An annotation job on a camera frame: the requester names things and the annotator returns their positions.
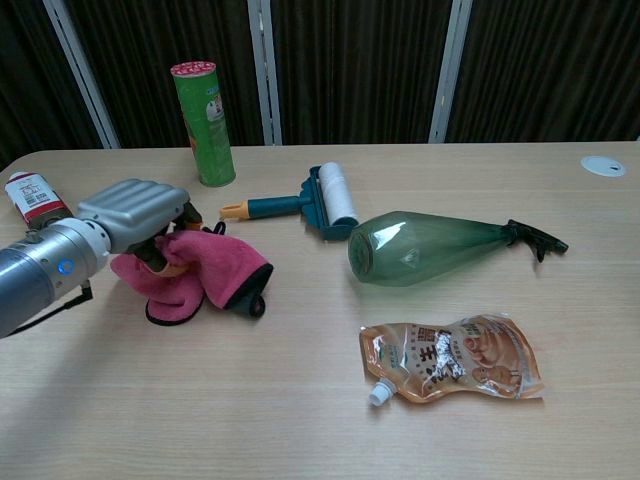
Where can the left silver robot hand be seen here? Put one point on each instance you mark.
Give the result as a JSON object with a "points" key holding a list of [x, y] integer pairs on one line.
{"points": [[135, 205]]}

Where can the pink cloth with black trim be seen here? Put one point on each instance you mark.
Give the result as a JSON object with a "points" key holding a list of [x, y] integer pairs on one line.
{"points": [[210, 260]]}

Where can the red white drink bottle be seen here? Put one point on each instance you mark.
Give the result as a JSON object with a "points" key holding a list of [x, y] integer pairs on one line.
{"points": [[35, 200]]}

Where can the green chip can red lid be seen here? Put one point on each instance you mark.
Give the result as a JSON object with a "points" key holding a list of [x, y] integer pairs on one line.
{"points": [[210, 130]]}

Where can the teal lint roller orange tip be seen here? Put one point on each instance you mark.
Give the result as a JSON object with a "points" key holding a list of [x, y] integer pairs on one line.
{"points": [[335, 195]]}

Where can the green spray bottle black trigger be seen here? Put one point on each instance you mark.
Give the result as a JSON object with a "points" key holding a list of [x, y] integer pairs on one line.
{"points": [[415, 247]]}

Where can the orange sauce pouch white spout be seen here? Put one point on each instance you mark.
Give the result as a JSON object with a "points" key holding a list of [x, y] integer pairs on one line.
{"points": [[450, 360]]}

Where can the grey partition frame post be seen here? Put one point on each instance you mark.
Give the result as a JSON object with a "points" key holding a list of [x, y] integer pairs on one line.
{"points": [[82, 75], [450, 75], [265, 75]]}

